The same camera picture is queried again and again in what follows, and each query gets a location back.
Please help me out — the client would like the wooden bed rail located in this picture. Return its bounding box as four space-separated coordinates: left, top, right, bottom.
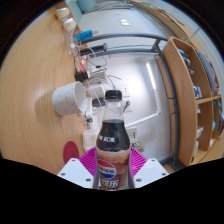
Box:
129 0 201 44

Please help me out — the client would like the white charger block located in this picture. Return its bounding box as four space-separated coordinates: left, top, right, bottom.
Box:
88 84 104 101

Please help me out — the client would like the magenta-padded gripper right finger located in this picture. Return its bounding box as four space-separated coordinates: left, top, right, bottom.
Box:
127 146 169 190

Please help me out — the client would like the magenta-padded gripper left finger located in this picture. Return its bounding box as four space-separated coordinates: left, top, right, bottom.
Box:
57 146 101 190

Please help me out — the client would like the wooden shelf unit with items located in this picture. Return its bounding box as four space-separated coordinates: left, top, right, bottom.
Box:
161 36 224 168

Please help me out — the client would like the teal pillow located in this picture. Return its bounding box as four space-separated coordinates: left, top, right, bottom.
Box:
76 0 98 13

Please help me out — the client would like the cola bottle with black cap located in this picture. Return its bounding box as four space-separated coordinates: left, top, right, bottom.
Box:
95 89 132 191

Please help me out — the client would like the white desk lamp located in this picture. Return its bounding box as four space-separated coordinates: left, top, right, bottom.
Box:
124 61 162 129

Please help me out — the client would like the black electric shaver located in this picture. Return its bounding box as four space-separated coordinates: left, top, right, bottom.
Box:
79 43 108 56

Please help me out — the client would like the round red coaster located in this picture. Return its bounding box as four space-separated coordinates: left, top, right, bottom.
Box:
63 140 80 164

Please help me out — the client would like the small black box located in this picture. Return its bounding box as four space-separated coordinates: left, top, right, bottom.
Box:
74 70 91 83

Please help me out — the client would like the white tissue pack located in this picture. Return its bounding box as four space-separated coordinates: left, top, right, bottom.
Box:
83 128 101 153

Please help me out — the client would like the grey metal loft bed frame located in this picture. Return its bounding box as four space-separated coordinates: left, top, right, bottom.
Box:
79 31 181 168

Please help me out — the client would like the white speckled mug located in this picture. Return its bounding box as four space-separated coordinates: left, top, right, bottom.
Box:
52 80 88 117

